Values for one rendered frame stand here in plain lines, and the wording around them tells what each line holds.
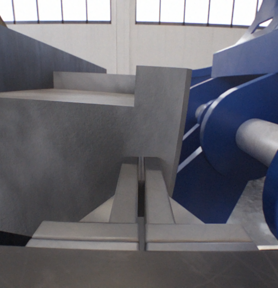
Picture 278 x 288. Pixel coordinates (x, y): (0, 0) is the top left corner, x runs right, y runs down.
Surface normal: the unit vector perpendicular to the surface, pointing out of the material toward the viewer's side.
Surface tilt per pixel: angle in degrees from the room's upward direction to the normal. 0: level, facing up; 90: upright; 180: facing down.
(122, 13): 90
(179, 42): 90
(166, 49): 90
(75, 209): 90
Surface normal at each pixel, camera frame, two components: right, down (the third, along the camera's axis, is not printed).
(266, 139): -0.88, -0.46
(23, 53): 1.00, 0.03
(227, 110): 0.01, 0.29
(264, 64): -1.00, 0.00
